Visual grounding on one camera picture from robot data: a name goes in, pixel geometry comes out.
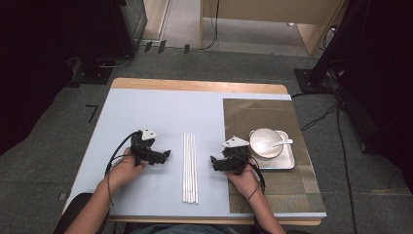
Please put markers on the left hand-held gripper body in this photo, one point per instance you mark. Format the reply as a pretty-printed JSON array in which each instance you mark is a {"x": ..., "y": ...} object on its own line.
[{"x": 141, "y": 146}]

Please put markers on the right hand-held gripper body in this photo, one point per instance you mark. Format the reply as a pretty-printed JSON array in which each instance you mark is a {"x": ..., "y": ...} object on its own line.
[{"x": 238, "y": 159}]

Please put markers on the row of white chopsticks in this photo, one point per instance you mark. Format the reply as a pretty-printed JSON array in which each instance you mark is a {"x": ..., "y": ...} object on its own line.
[{"x": 190, "y": 169}]

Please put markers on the metal tray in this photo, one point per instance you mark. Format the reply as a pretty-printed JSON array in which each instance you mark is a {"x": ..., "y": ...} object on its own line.
[{"x": 287, "y": 161}]

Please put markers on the person's right hand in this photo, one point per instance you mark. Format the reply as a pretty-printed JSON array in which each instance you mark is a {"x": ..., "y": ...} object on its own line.
[{"x": 246, "y": 183}]

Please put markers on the person's left hand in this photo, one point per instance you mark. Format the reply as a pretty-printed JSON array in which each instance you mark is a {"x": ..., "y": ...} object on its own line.
[{"x": 125, "y": 170}]

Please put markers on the white bowl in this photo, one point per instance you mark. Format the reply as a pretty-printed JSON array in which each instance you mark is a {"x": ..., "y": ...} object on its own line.
[{"x": 263, "y": 143}]

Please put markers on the light blue table mat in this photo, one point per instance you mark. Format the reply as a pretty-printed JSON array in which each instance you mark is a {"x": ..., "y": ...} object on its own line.
[{"x": 162, "y": 110}]

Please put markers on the white spoon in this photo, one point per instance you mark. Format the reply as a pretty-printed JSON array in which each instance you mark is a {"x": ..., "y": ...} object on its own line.
[{"x": 282, "y": 142}]

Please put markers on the brown woven placemat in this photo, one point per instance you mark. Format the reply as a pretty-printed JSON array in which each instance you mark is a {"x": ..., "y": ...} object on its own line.
[{"x": 259, "y": 113}]

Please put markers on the black corner tape mark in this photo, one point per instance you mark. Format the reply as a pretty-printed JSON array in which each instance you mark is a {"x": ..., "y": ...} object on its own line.
[{"x": 94, "y": 110}]

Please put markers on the person's grey clothing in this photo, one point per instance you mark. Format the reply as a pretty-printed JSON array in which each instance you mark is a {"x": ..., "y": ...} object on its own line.
[{"x": 181, "y": 230}]

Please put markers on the black stand base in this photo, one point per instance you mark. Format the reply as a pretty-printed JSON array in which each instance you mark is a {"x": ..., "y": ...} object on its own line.
[{"x": 92, "y": 74}]

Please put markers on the black floor tape strip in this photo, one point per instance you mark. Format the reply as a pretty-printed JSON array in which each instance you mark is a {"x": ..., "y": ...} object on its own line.
[
  {"x": 148, "y": 46},
  {"x": 162, "y": 46}
]

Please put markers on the black cabinet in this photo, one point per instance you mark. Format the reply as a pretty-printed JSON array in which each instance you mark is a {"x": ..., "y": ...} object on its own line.
[{"x": 130, "y": 22}]

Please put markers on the dark curtain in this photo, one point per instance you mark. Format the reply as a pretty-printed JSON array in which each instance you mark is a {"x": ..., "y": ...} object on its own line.
[
  {"x": 29, "y": 74},
  {"x": 386, "y": 81}
]

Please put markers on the black metal stand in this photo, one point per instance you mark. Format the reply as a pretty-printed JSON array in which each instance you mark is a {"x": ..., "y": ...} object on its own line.
[{"x": 328, "y": 55}]

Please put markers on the beige wooden desk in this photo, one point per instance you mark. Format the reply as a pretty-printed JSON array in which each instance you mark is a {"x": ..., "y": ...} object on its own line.
[{"x": 272, "y": 9}]

